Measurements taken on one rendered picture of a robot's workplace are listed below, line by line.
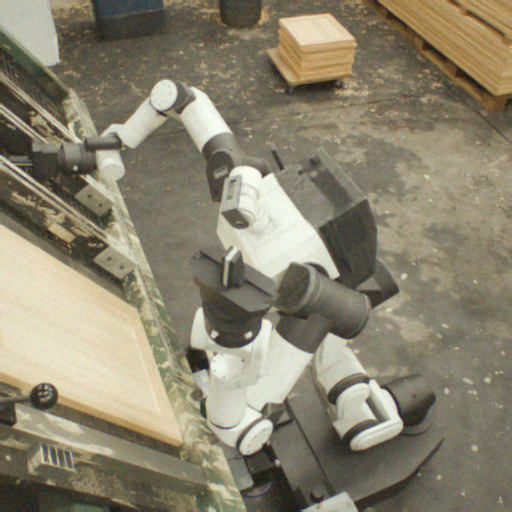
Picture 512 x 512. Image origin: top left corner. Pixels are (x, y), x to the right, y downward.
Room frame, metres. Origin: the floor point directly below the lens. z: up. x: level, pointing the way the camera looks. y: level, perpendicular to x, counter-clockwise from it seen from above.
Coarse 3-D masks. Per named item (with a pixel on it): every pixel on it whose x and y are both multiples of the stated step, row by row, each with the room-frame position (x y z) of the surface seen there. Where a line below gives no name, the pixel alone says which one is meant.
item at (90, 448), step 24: (24, 408) 0.46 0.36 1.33; (0, 432) 0.40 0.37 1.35; (24, 432) 0.42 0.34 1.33; (48, 432) 0.44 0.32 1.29; (72, 432) 0.46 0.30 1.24; (96, 432) 0.49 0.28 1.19; (72, 456) 0.43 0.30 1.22; (96, 456) 0.45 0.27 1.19; (120, 456) 0.47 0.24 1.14; (144, 456) 0.50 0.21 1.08; (168, 456) 0.54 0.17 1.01; (144, 480) 0.47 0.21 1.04; (168, 480) 0.49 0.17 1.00; (192, 480) 0.51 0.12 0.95
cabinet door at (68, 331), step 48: (0, 240) 0.88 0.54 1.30; (0, 288) 0.73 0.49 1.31; (48, 288) 0.84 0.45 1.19; (96, 288) 0.98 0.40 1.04; (0, 336) 0.60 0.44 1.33; (48, 336) 0.68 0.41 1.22; (96, 336) 0.79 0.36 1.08; (144, 336) 0.93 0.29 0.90; (96, 384) 0.64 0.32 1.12; (144, 384) 0.74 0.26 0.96; (144, 432) 0.60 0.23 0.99
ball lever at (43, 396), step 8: (40, 384) 0.42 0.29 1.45; (48, 384) 0.42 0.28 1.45; (32, 392) 0.41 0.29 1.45; (40, 392) 0.41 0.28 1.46; (48, 392) 0.41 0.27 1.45; (56, 392) 0.41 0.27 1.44; (0, 400) 0.43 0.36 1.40; (8, 400) 0.42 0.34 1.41; (16, 400) 0.42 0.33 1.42; (24, 400) 0.41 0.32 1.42; (32, 400) 0.40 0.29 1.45; (40, 400) 0.40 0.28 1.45; (48, 400) 0.40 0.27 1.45; (56, 400) 0.41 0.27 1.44; (0, 408) 0.42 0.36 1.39; (40, 408) 0.39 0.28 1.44; (48, 408) 0.40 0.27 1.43
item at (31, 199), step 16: (0, 160) 1.11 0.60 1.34; (0, 176) 1.07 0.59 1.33; (16, 176) 1.09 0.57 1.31; (0, 192) 1.06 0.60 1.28; (16, 192) 1.08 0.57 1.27; (32, 192) 1.09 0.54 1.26; (48, 192) 1.15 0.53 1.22; (16, 208) 1.07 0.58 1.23; (32, 208) 1.09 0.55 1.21; (48, 208) 1.10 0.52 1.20; (64, 208) 1.14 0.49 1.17; (48, 224) 1.10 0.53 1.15; (64, 224) 1.11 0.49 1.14; (80, 224) 1.13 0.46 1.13; (80, 240) 1.12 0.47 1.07; (96, 240) 1.14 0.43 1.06; (112, 240) 1.19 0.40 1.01; (96, 256) 1.13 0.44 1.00; (112, 256) 1.15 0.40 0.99; (128, 256) 1.18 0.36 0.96; (112, 272) 1.14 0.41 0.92; (128, 272) 1.16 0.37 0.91
